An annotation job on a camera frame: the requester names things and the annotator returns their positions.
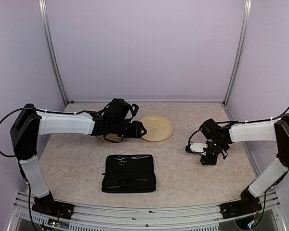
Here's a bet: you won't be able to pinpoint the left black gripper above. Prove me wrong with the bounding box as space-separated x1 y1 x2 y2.
111 119 147 138

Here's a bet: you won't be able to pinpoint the straight silver scissors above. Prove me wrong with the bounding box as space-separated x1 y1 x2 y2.
114 155 150 166

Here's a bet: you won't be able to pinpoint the black zip tool case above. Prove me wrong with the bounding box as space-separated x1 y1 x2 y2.
101 154 157 193

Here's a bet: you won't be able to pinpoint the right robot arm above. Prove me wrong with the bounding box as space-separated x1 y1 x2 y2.
185 110 289 214

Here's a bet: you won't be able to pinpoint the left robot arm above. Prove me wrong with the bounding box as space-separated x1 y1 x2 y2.
4 98 147 214

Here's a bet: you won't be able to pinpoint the cream round plate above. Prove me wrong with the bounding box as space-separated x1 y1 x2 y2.
140 115 173 142

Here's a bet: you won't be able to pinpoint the woven bamboo tray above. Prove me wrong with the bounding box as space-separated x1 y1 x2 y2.
95 134 123 143

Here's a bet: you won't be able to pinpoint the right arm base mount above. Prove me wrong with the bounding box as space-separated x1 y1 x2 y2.
220 201 262 219

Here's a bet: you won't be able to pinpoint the aluminium front rail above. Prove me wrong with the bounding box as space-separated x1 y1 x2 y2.
7 192 287 231

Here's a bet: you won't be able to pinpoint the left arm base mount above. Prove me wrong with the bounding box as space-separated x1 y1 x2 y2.
32 201 74 220

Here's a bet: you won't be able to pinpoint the left aluminium frame post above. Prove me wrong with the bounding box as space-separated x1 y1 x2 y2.
39 0 69 106

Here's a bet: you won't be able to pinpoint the aluminium frame post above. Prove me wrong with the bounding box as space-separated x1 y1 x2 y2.
39 0 69 106
223 0 252 107

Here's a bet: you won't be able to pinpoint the right aluminium frame post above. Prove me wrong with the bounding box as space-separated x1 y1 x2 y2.
223 0 252 107

